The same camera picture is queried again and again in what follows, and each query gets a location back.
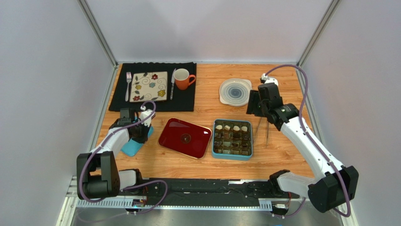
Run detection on blue tin lid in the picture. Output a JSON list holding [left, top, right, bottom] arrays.
[[121, 125, 154, 157]]

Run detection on metal tongs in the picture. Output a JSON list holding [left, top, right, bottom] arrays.
[[252, 118, 270, 148]]

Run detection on blue tin box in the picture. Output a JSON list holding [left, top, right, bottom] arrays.
[[211, 119, 253, 161]]

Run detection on red chocolate tray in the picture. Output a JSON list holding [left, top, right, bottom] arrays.
[[158, 118, 212, 159]]

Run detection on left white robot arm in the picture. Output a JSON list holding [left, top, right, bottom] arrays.
[[76, 107, 154, 202]]

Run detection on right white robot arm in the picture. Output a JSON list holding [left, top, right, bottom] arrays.
[[247, 83, 359, 217]]

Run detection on round blue-white plate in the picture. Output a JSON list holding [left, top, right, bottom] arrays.
[[219, 78, 252, 107]]

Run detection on floral square plate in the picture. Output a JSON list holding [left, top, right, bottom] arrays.
[[129, 72, 168, 103]]

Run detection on silver fork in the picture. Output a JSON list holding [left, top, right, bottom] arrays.
[[125, 72, 132, 102]]

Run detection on silver knife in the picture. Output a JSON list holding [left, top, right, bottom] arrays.
[[169, 68, 176, 100]]

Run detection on orange mug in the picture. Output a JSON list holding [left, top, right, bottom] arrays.
[[173, 68, 196, 90]]

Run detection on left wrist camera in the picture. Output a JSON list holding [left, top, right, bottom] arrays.
[[139, 106, 155, 127]]

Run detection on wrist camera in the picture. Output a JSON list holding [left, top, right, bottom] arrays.
[[260, 73, 279, 86], [139, 106, 155, 127]]

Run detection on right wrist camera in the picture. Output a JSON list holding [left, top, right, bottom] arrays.
[[260, 73, 279, 86]]

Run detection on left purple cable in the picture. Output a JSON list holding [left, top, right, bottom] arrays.
[[78, 100, 170, 215]]

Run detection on purple cable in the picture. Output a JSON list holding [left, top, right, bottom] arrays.
[[265, 64, 352, 219], [78, 100, 170, 215]]

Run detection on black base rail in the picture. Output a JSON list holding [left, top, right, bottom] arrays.
[[120, 177, 294, 211]]

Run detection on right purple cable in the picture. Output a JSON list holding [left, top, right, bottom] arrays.
[[265, 64, 352, 219]]

